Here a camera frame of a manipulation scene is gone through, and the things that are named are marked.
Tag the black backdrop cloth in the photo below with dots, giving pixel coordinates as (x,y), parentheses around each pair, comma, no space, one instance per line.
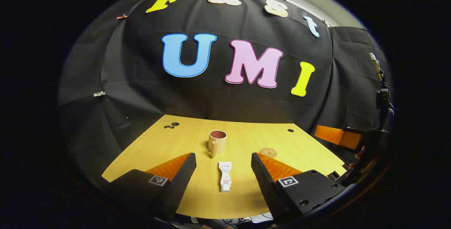
(211,98)

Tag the silver metal clip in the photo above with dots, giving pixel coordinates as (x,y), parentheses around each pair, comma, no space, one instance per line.
(99,93)

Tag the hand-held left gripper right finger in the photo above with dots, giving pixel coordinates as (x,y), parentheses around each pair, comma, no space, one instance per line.
(262,179)

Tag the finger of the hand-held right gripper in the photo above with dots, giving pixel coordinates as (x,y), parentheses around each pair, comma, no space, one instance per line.
(334,137)

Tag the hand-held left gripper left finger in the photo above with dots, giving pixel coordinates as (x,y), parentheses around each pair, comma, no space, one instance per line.
(185,172)

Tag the wooden desktop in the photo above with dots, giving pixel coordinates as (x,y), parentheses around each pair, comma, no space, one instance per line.
(158,151)

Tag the round brown coaster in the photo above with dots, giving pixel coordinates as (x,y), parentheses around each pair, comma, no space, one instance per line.
(268,152)

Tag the beige cup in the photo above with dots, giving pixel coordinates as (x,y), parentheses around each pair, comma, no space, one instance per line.
(217,144)

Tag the white toothpaste tube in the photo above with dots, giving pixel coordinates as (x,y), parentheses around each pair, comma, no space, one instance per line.
(225,178)

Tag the copper clip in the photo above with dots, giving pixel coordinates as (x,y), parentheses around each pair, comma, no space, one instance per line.
(121,17)

